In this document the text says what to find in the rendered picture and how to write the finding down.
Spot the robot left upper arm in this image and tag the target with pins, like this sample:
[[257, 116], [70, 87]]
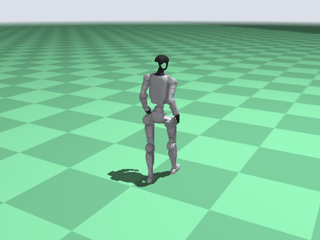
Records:
[[144, 86]]

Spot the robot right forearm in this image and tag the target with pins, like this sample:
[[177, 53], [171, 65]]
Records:
[[173, 108]]

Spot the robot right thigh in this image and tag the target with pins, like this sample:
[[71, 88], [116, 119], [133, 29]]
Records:
[[171, 127]]

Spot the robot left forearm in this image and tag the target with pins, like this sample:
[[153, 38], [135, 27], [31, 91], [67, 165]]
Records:
[[144, 104]]

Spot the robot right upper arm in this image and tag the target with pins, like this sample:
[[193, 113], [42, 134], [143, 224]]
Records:
[[171, 89]]

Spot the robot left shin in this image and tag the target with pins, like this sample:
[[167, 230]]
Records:
[[149, 161]]

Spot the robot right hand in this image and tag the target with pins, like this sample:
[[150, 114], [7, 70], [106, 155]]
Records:
[[177, 119]]

